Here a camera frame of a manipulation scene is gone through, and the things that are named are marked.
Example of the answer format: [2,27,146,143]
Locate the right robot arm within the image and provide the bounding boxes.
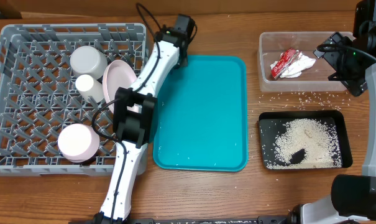
[286,0,376,223]

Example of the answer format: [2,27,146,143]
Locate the grey bowl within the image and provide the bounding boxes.
[70,46,108,80]

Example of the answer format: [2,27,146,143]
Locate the red sauce packet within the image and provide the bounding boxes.
[271,49,300,80]

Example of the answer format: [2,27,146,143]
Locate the white plastic cup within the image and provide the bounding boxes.
[75,74,104,103]

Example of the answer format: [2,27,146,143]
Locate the white napkin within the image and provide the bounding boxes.
[279,52,316,78]

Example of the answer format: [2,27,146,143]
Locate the black plastic tray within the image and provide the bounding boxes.
[259,110,353,168]

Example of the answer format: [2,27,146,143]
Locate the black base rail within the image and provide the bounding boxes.
[113,215,296,224]

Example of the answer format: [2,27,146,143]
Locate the grey dishwasher rack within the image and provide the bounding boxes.
[0,23,149,176]

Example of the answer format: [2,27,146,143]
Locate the clear plastic bin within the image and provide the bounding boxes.
[257,31,346,92]

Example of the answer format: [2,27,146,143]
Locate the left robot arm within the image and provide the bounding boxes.
[92,14,197,223]

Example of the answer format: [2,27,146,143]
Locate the large white plate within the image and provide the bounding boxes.
[102,60,137,103]

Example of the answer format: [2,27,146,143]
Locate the teal plastic tray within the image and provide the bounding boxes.
[153,55,248,172]

